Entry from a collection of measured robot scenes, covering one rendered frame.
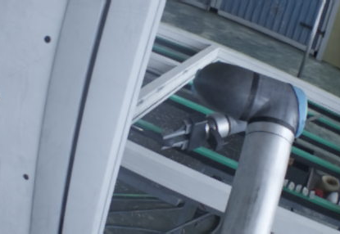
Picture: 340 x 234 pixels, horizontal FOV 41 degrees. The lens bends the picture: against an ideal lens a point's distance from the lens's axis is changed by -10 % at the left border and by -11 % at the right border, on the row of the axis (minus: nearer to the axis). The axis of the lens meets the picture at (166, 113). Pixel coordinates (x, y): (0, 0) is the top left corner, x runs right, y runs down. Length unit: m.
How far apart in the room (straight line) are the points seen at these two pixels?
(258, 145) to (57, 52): 0.64
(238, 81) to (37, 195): 0.63
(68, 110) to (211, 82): 0.65
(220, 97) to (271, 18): 6.90
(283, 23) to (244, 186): 6.98
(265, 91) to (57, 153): 0.65
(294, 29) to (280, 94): 6.85
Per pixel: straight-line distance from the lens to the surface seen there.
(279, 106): 1.06
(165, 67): 2.32
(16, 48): 0.49
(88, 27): 0.44
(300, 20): 7.86
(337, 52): 7.97
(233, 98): 1.06
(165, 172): 1.49
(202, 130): 1.66
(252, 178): 0.99
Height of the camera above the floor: 1.68
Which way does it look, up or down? 25 degrees down
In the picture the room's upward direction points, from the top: 17 degrees clockwise
